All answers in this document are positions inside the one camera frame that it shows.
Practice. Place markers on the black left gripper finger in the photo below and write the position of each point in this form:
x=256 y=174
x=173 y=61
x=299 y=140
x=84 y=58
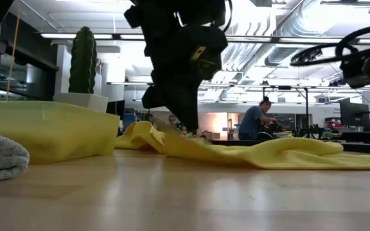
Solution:
x=162 y=93
x=188 y=106

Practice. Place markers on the person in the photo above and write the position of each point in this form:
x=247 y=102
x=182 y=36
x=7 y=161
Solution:
x=252 y=122
x=172 y=120

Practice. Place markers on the black computer monitor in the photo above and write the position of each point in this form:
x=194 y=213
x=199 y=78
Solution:
x=353 y=115

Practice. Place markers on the cardboard box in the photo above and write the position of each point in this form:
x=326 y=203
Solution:
x=214 y=135

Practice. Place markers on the red storage box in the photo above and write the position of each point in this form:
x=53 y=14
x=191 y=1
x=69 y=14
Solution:
x=332 y=124

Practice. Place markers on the black ceiling-mounted device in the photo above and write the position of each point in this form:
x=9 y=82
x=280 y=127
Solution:
x=307 y=56

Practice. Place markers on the white plant pot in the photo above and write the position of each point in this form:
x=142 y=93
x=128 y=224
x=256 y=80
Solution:
x=85 y=101

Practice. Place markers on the green cactus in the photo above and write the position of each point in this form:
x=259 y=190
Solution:
x=82 y=64

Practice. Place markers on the yellow translucent plastic bin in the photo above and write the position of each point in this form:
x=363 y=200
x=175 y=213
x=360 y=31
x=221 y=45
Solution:
x=50 y=134

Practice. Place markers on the dark glass partition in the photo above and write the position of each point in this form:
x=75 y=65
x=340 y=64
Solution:
x=34 y=80

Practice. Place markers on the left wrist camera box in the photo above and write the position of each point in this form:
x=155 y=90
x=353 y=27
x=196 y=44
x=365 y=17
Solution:
x=210 y=48

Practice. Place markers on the black overhead light rail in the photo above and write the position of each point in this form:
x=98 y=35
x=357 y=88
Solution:
x=117 y=36

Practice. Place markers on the black background workstation frame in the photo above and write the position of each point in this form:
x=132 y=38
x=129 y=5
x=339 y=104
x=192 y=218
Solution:
x=306 y=106

